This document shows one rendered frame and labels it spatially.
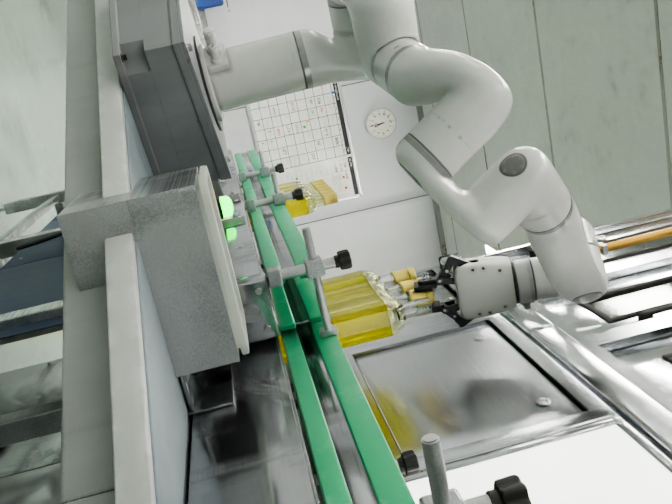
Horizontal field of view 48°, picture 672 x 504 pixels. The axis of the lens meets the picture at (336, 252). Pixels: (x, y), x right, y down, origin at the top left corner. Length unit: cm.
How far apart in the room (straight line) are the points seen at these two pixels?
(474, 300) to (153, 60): 66
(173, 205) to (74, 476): 31
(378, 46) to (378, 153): 613
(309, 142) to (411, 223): 130
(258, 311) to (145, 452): 44
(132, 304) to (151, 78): 42
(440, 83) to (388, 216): 635
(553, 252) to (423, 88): 32
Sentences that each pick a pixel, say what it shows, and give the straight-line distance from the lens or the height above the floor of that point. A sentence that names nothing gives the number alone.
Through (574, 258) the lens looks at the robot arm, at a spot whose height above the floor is 133.
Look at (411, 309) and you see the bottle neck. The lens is 126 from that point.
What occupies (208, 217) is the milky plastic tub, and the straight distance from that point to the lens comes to 86.
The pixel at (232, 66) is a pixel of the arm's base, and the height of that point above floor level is 91.
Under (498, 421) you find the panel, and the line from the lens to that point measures 117.
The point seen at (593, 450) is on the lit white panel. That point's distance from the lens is 108.
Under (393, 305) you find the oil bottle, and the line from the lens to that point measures 124.
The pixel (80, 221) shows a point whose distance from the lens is 88.
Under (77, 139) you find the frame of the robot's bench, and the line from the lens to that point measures 112.
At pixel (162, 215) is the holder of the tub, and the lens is 87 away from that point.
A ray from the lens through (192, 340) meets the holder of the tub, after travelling 91.
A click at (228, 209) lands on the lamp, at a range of 148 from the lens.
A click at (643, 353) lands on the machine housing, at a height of 149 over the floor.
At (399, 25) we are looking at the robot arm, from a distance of 112.
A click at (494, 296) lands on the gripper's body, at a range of 132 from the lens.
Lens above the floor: 88
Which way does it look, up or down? 6 degrees up
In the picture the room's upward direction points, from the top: 76 degrees clockwise
